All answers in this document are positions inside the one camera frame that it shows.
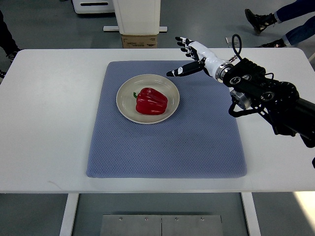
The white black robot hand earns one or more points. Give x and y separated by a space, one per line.
203 60

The red bell pepper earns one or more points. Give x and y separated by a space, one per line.
150 102

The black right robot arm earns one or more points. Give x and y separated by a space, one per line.
257 92

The cream round plate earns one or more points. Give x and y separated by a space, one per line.
126 102

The grey metal floor plate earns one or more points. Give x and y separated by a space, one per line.
161 225

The small grey floor tile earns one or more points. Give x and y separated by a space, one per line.
230 41

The black boot upper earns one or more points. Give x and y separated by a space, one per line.
260 22

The black boot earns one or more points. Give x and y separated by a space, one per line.
274 44
260 22

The black boot lower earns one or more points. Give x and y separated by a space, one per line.
274 44

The cardboard box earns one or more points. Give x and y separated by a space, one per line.
139 41

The blue textured mat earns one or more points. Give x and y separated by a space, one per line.
199 140

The blue jeans leg lower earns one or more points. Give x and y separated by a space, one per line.
300 33

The blue jeans leg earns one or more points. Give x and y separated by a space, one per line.
294 10
300 33

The blue jeans leg upper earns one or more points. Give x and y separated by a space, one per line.
294 10

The white cabinet with slot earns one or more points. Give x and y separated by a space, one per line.
93 6

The white right table leg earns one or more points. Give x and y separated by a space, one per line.
250 214

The white table leg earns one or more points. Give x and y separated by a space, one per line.
69 214
250 214

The white left table leg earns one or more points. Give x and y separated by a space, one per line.
69 214

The dark trouser leg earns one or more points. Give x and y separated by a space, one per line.
7 43

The white pedestal column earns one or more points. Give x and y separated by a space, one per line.
137 17

